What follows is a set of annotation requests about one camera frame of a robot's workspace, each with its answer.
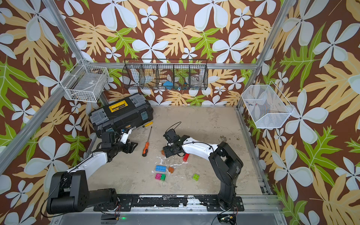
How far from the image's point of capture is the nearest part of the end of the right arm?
2.15 feet

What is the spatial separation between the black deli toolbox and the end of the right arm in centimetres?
34

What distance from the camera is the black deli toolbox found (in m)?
0.90
